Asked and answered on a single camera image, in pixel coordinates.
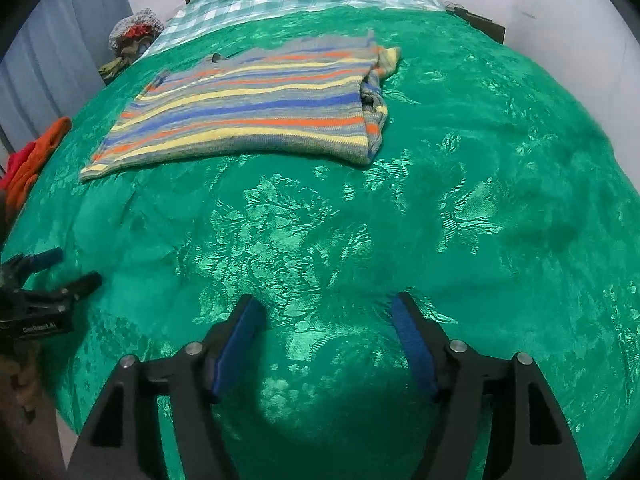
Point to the striped knit sweater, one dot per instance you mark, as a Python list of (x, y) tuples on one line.
[(317, 96)]

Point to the green checked bed sheet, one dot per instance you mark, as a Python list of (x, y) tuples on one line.
[(200, 17)]

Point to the dark bedside table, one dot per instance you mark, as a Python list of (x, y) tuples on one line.
[(487, 26)]

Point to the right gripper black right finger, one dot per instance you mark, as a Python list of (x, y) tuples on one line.
[(529, 437)]

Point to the blue grey curtain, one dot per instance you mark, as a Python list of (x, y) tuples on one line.
[(51, 68)]

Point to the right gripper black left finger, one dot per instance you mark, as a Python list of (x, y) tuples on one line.
[(121, 436)]

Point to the clothes pile beside bed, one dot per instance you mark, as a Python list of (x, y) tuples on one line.
[(128, 41)]

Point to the green floral bedspread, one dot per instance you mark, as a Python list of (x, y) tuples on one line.
[(495, 200)]

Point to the person's left hand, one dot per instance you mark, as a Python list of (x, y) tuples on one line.
[(21, 389)]

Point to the orange red garment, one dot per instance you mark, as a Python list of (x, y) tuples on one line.
[(24, 167)]

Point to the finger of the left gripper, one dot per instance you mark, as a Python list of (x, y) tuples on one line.
[(18, 269), (75, 287)]

